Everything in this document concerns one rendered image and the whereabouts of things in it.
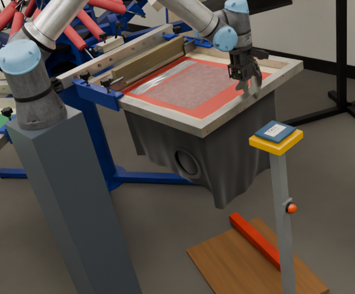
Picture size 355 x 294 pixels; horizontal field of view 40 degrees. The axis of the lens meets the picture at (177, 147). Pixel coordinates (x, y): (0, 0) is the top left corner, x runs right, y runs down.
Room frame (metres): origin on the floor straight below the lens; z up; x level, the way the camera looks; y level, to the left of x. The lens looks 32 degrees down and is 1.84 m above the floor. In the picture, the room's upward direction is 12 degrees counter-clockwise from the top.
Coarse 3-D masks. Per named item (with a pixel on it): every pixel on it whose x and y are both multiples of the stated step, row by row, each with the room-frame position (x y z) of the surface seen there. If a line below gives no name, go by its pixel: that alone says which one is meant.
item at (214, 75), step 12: (180, 60) 2.14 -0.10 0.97; (192, 60) 2.11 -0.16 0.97; (204, 60) 2.07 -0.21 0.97; (156, 72) 2.06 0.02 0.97; (180, 72) 2.00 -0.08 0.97; (192, 72) 1.97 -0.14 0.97; (204, 72) 1.94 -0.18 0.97; (216, 72) 1.91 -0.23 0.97; (228, 72) 1.88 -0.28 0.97; (264, 72) 1.80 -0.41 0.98; (204, 84) 1.82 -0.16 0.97; (216, 84) 1.79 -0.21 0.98; (228, 84) 1.77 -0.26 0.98
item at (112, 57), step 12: (168, 24) 2.44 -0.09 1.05; (144, 36) 2.35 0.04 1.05; (156, 36) 2.36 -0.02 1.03; (120, 48) 2.25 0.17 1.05; (132, 48) 2.29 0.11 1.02; (144, 48) 2.31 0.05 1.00; (96, 60) 2.16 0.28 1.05; (108, 60) 2.18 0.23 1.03; (120, 60) 2.22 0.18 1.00; (72, 72) 2.08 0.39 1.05; (96, 72) 2.13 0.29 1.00; (72, 84) 2.05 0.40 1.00
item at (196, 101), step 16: (144, 80) 2.00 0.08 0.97; (176, 80) 1.92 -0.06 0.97; (144, 96) 1.84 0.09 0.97; (160, 96) 1.80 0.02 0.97; (176, 96) 1.76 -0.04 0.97; (192, 96) 1.73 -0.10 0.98; (208, 96) 1.70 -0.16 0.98; (224, 96) 1.67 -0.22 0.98; (192, 112) 1.60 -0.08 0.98; (208, 112) 1.57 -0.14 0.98
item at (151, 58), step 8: (176, 40) 2.14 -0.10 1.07; (160, 48) 2.08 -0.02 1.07; (168, 48) 2.11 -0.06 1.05; (176, 48) 2.13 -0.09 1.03; (144, 56) 2.03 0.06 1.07; (152, 56) 2.05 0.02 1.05; (160, 56) 2.07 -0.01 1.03; (168, 56) 2.10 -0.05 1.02; (128, 64) 1.97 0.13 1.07; (136, 64) 1.99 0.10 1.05; (144, 64) 2.02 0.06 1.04; (152, 64) 2.04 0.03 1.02; (112, 72) 1.95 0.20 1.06; (120, 72) 1.94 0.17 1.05; (128, 72) 1.96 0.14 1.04; (136, 72) 1.99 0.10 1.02
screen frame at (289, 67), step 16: (208, 48) 2.12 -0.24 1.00; (272, 64) 1.82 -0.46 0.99; (288, 64) 1.74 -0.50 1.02; (96, 80) 2.05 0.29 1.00; (272, 80) 1.63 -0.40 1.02; (240, 96) 1.57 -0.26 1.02; (144, 112) 1.65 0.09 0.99; (160, 112) 1.59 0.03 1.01; (224, 112) 1.48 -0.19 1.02; (240, 112) 1.52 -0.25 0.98; (192, 128) 1.43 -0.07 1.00; (208, 128) 1.42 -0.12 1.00
